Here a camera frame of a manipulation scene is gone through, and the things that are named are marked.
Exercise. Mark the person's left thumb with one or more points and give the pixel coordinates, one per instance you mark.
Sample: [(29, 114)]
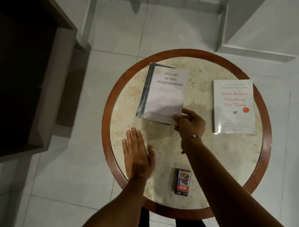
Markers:
[(151, 154)]

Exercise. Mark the person's left forearm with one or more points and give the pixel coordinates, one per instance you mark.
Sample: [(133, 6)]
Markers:
[(121, 203)]

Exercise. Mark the person's dark trousers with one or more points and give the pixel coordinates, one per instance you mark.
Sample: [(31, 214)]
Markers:
[(144, 219)]

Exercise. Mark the person's right forearm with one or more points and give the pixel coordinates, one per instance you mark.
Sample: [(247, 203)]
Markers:
[(222, 184)]

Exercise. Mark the person's right fingers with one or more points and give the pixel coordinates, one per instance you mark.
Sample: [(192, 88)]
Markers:
[(181, 122)]

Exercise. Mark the cigarette pack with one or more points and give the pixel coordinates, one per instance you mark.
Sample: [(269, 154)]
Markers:
[(183, 182)]

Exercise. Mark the person's left middle finger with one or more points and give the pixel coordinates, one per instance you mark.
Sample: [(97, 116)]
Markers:
[(134, 139)]

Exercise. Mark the round wooden-rimmed marble table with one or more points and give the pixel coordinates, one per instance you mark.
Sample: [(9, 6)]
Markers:
[(109, 121)]

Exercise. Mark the person's left hand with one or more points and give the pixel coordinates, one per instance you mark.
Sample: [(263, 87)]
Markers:
[(136, 161)]

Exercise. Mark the dark wooden cabinet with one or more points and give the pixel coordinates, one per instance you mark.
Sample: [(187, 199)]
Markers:
[(58, 81)]

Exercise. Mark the person's left little finger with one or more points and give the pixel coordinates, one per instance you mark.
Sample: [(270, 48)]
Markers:
[(124, 146)]

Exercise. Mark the white book with red lettering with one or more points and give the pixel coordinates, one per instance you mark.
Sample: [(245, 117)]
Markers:
[(234, 117)]

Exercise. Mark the white furniture frame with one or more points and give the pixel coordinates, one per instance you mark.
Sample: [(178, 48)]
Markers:
[(257, 23)]

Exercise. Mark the grey and white paperback book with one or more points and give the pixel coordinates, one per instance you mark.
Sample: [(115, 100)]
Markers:
[(163, 93)]

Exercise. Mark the person's right hand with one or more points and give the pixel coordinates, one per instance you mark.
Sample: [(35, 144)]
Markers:
[(192, 126)]

